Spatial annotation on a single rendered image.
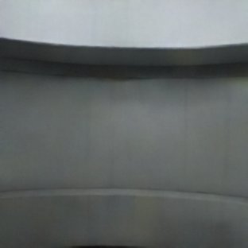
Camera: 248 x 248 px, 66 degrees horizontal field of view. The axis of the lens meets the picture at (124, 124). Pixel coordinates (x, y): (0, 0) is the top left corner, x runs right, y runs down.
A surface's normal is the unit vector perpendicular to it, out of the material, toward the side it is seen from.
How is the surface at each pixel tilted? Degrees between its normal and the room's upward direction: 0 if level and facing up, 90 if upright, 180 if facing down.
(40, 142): 90
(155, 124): 90
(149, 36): 90
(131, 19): 90
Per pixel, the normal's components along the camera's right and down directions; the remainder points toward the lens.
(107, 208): 0.04, -0.02
